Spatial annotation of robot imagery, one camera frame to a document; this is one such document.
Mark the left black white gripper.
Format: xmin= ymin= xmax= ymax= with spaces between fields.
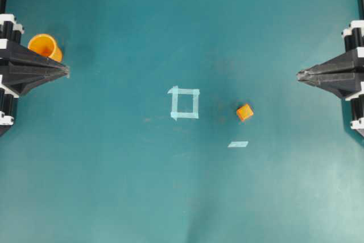
xmin=1 ymin=14 xmax=69 ymax=137

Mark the orange cube block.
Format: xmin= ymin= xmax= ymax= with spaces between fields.
xmin=236 ymin=104 xmax=254 ymax=122

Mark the light tape square outline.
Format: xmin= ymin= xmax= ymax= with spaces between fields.
xmin=167 ymin=86 xmax=200 ymax=121

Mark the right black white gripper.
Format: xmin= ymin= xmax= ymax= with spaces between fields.
xmin=296 ymin=20 xmax=363 ymax=137

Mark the orange plastic cup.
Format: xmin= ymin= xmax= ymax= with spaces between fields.
xmin=28 ymin=34 xmax=63 ymax=63

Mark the light tape strip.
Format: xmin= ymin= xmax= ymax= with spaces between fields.
xmin=228 ymin=141 xmax=249 ymax=148

